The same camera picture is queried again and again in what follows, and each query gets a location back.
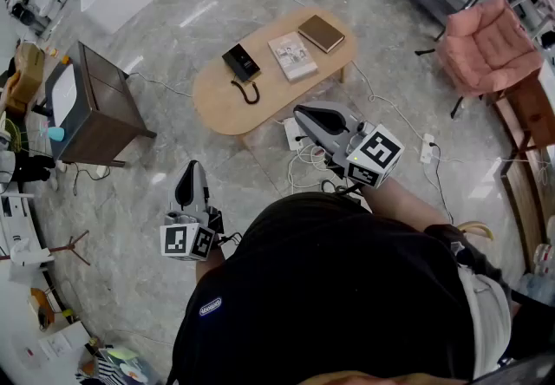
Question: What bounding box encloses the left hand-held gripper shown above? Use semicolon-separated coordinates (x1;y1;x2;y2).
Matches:
159;160;225;263

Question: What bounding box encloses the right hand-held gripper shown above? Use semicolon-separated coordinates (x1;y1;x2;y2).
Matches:
293;100;406;190

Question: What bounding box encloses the grey photo-cover book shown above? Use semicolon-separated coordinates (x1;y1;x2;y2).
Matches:
267;30;319;83

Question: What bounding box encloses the brown leather book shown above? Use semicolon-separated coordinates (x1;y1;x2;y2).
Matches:
297;14;346;55

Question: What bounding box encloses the pink upholstered armchair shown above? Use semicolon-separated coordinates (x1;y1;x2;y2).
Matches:
414;0;546;120

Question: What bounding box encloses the person's left forearm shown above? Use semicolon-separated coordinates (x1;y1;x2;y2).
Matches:
194;244;227;285

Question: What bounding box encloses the person's right forearm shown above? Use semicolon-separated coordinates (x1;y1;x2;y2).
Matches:
368;177;457;233

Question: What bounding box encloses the wooden coffee table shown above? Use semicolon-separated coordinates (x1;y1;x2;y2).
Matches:
191;5;359;146

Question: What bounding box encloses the white power strip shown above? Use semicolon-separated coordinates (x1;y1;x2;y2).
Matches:
282;116;307;153
419;133;436;166

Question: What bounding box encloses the black telephone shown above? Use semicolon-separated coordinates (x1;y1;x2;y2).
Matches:
221;42;262;83

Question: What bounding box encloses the dark wooden sink cabinet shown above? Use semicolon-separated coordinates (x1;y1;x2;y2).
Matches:
32;40;158;168

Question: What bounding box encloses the wooden tripod stand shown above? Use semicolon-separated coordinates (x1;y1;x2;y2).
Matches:
47;230;92;267

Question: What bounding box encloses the teal spray bottle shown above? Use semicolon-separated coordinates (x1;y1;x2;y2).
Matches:
38;121;67;144

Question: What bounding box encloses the person's black shirt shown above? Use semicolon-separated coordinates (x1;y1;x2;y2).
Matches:
171;192;513;385

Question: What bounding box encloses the small wooden chair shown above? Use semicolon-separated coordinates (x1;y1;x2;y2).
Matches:
454;220;495;241

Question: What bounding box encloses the striped black white bag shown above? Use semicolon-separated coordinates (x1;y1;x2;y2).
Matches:
77;343;157;385

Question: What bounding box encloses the brown wooden sink cabinet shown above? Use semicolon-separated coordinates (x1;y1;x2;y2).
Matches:
485;57;555;161

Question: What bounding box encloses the wooden slat pallet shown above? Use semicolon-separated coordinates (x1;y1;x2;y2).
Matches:
498;148;552;276

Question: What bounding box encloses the cardboard box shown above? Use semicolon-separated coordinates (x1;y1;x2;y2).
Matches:
6;42;47;115

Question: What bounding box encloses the white coiled cable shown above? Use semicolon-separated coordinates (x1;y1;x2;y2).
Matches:
285;144;343;196

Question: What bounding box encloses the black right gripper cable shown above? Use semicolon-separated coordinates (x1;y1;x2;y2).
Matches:
320;179;369;202

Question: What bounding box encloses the black coiled phone cord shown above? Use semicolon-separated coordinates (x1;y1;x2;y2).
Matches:
230;78;261;106

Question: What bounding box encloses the black floor cable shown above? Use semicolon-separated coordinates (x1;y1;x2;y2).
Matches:
431;142;455;225

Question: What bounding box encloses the yellow wire basket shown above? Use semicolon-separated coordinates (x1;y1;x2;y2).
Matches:
0;116;23;154

